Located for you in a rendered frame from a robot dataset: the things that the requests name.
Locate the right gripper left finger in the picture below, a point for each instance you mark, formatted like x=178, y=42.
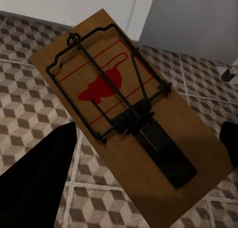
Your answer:
x=31, y=189

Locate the furniture sink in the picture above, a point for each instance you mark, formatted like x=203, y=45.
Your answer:
x=130, y=15

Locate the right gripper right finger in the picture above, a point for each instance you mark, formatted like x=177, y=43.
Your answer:
x=229, y=137

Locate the mousetrap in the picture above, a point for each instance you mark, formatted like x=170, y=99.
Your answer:
x=160, y=151

